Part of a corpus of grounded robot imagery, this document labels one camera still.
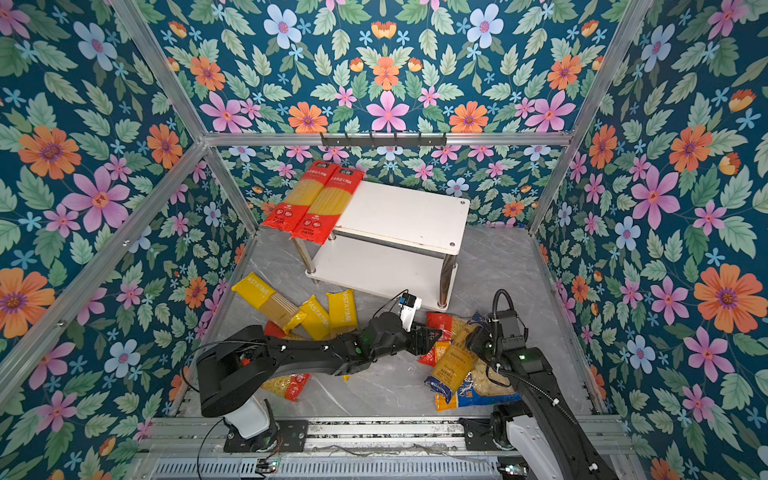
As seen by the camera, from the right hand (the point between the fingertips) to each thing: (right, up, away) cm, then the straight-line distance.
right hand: (472, 340), depth 82 cm
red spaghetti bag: (-48, +34, -8) cm, 59 cm away
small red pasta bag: (-7, +3, +8) cm, 11 cm away
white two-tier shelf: (-22, +27, -10) cm, 36 cm away
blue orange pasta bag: (+1, -12, -4) cm, 13 cm away
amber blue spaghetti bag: (-6, -5, -5) cm, 10 cm away
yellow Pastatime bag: (-46, +3, +11) cm, 48 cm away
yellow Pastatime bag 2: (-61, +7, +14) cm, 63 cm away
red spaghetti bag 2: (-38, +36, -7) cm, 53 cm away
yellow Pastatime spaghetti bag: (-39, +5, +12) cm, 41 cm away
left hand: (-9, +5, -5) cm, 12 cm away
